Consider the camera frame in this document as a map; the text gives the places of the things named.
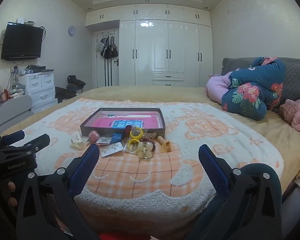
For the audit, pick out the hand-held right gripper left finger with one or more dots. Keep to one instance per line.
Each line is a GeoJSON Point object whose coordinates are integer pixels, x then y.
{"type": "Point", "coordinates": [86, 162]}

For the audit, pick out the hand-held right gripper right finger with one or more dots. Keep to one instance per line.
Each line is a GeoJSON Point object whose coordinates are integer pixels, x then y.
{"type": "Point", "coordinates": [212, 167]}

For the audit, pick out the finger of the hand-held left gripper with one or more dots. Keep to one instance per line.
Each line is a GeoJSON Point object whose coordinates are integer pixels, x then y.
{"type": "Point", "coordinates": [38, 141]}
{"type": "Point", "coordinates": [13, 137]}

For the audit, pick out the cream hair claw clip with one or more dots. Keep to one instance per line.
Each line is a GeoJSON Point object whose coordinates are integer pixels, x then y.
{"type": "Point", "coordinates": [77, 140]}

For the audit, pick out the clear packet of earrings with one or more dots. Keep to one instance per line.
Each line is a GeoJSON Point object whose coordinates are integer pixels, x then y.
{"type": "Point", "coordinates": [111, 150]}

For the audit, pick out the pink fuzzy hair clip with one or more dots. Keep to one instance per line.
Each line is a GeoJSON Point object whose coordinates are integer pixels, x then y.
{"type": "Point", "coordinates": [93, 135]}

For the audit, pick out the small clear packet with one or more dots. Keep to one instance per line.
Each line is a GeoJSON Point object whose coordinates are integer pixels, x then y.
{"type": "Point", "coordinates": [103, 140]}

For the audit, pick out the dark shallow cardboard box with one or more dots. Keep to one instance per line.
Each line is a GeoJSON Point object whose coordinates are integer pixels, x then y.
{"type": "Point", "coordinates": [87, 127]}

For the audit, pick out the yellow plastic bangle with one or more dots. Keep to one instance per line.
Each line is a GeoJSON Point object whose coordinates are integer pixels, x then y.
{"type": "Point", "coordinates": [132, 144]}
{"type": "Point", "coordinates": [136, 132]}

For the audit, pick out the dark red hair roller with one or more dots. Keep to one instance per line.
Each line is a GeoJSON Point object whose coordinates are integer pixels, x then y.
{"type": "Point", "coordinates": [127, 130]}

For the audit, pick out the brown sheer hair bow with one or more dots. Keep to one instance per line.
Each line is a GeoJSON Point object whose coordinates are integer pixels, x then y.
{"type": "Point", "coordinates": [151, 137]}

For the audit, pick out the person's left hand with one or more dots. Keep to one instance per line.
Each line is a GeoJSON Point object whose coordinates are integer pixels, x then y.
{"type": "Point", "coordinates": [10, 186]}

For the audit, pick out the small blue box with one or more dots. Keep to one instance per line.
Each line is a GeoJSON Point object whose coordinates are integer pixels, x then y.
{"type": "Point", "coordinates": [116, 137]}

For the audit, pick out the pink card with blue label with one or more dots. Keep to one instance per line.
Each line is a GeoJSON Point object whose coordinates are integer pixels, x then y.
{"type": "Point", "coordinates": [102, 123]}

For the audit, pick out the cluttered desk items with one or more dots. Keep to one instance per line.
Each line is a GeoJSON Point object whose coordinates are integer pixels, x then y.
{"type": "Point", "coordinates": [5, 93]}

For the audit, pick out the white drawer cabinet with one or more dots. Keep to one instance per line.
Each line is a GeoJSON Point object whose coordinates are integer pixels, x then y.
{"type": "Point", "coordinates": [41, 90]}

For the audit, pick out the dark bag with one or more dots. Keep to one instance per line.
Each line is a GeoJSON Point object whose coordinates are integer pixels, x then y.
{"type": "Point", "coordinates": [63, 95]}

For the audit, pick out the white and orange plush blanket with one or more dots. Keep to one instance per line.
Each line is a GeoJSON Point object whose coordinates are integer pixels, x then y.
{"type": "Point", "coordinates": [145, 180]}

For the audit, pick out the dark clothing pile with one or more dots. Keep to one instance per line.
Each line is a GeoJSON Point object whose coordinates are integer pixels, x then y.
{"type": "Point", "coordinates": [75, 81]}

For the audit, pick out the black set-top device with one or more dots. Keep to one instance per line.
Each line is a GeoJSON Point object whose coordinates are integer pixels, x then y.
{"type": "Point", "coordinates": [38, 69]}

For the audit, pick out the blue floral quilt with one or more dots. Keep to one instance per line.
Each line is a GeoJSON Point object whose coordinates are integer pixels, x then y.
{"type": "Point", "coordinates": [255, 90]}

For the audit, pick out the bed with beige bedspread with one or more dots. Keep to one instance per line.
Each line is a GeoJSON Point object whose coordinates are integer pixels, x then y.
{"type": "Point", "coordinates": [145, 93]}

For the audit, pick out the white door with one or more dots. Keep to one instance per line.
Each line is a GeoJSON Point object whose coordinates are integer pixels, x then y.
{"type": "Point", "coordinates": [100, 72]}

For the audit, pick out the pink plush cloth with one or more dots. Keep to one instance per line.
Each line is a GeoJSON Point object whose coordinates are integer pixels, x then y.
{"type": "Point", "coordinates": [298, 115]}

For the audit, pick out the hanging bags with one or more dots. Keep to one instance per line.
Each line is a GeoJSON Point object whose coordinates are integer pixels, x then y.
{"type": "Point", "coordinates": [108, 48]}

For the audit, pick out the white wardrobe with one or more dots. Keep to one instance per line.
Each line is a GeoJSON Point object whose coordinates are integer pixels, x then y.
{"type": "Point", "coordinates": [160, 47]}

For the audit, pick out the black wall television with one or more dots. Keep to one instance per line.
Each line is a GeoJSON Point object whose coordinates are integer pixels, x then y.
{"type": "Point", "coordinates": [21, 41]}

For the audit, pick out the round wall clock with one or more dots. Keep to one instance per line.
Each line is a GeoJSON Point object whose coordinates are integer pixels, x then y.
{"type": "Point", "coordinates": [72, 31]}

